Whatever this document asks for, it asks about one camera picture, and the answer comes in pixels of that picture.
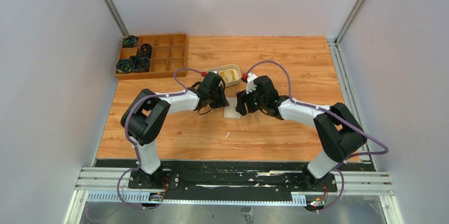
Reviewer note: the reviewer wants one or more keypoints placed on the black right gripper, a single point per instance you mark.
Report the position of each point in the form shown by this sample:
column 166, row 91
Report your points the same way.
column 242, row 96

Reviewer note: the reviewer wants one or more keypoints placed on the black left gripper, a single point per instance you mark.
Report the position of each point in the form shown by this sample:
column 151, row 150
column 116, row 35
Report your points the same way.
column 223, row 102

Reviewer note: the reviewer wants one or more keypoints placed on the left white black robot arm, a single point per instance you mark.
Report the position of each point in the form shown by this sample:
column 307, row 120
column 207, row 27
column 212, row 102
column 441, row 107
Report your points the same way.
column 146, row 115

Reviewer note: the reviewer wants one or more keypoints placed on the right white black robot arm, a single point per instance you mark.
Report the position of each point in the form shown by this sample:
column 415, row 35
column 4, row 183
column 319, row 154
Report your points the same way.
column 339, row 133

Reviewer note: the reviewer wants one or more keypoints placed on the yellow card in tray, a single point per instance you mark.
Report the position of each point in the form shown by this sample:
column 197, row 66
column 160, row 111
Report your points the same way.
column 229, row 76

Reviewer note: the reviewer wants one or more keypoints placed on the beige plastic tray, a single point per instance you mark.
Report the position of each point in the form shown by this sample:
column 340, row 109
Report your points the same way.
column 226, row 67

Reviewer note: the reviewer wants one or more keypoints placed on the wooden compartment tray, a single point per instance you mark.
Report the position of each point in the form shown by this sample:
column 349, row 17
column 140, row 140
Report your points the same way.
column 169, row 53

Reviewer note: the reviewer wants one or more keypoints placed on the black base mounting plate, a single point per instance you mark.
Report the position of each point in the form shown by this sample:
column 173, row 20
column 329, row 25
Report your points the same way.
column 221, row 180

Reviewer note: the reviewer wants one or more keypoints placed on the black coiled cable small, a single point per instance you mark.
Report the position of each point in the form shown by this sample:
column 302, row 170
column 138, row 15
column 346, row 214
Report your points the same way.
column 146, row 50

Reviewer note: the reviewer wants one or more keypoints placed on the black coiled cable large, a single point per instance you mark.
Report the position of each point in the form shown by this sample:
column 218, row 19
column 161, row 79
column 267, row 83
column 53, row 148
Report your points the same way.
column 139, row 64

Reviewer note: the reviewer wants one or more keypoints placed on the aluminium rail frame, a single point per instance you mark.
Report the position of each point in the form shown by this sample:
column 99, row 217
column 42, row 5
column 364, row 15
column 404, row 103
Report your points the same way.
column 99, row 185

